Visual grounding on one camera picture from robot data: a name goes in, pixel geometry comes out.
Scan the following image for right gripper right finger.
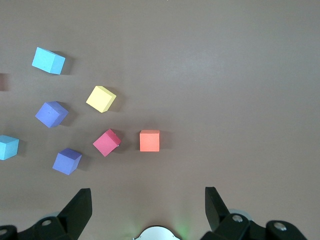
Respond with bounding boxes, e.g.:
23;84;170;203
201;186;309;240

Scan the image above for yellow foam cube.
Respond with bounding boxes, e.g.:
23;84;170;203
85;85;117;114

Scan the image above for brown table mat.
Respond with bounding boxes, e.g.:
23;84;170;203
0;0;320;240

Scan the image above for crimson foam cube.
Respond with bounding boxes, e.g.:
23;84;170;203
92;128;123;158

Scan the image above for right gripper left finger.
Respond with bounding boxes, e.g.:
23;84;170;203
0;187;93;240

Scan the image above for blue foam cube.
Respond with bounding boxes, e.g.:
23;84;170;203
31;46;66;76
0;134;20;161

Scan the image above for purple foam cube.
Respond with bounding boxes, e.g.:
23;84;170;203
34;101;69;129
52;147;83;177

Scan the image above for orange foam cube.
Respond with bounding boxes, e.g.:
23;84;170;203
139;129;161;153

